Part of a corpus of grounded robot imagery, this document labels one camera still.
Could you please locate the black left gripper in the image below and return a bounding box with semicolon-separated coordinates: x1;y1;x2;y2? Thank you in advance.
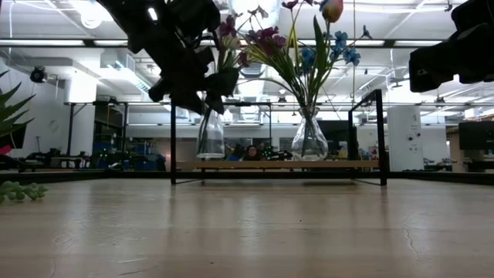
148;0;240;115

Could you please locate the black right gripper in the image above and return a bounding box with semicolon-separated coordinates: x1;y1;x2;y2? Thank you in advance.
408;22;494;93

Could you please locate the purple artificial flower bunch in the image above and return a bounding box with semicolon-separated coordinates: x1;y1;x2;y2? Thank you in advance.
242;25;306;113

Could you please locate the blue artificial flower bunch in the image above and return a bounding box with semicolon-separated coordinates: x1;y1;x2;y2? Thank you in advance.
299;25;372;113

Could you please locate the round-bellied clear glass vase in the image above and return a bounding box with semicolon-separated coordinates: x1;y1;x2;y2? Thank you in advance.
290;107;330;162

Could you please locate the pink artificial tulip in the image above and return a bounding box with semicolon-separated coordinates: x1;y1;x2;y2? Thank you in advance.
312;0;345;113

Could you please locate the black computer monitor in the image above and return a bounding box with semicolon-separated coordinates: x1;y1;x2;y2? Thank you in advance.
458;120;494;151
318;120;358;155

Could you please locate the white column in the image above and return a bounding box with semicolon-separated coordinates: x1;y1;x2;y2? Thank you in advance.
387;106;422;173

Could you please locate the person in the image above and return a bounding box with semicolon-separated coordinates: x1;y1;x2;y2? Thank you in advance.
242;144;262;162

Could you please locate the black ceiling spotlight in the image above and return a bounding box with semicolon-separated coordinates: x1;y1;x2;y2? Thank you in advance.
29;66;47;84

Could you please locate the potted artificial succulent plant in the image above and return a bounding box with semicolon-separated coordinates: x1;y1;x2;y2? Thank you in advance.
0;69;49;205

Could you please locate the wooden shelf with black frame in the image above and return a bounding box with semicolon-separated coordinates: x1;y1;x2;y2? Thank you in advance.
169;89;389;187

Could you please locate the black background rig frame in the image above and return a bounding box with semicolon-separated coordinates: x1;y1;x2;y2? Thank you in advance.
64;100;129;161

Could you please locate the black aluminium table frame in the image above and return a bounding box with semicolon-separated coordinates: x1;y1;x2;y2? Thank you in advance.
0;168;494;187

